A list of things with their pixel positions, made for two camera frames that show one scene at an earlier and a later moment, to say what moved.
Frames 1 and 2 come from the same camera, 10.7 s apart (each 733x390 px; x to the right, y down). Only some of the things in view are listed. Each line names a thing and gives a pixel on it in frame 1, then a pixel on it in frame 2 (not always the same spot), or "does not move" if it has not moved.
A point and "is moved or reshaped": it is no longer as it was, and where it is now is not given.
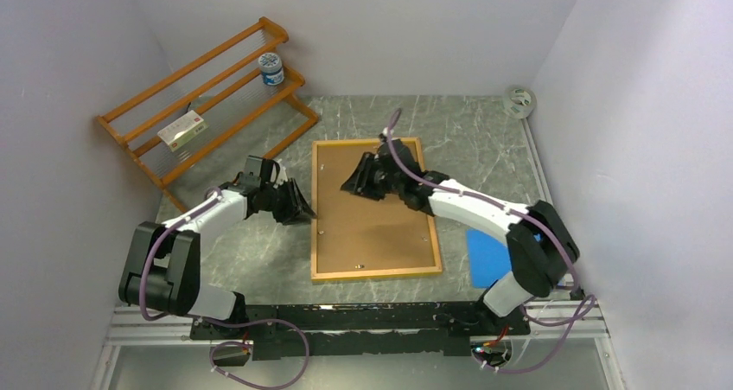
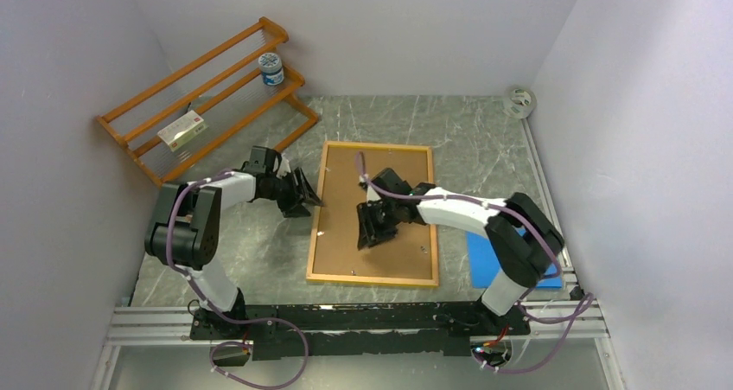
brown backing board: (360, 233) does not move
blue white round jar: (271, 69) does not move
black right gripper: (360, 183) → (370, 233)
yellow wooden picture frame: (341, 275) is moved or reshaped
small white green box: (183, 131) does not move
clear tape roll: (520, 102) does not move
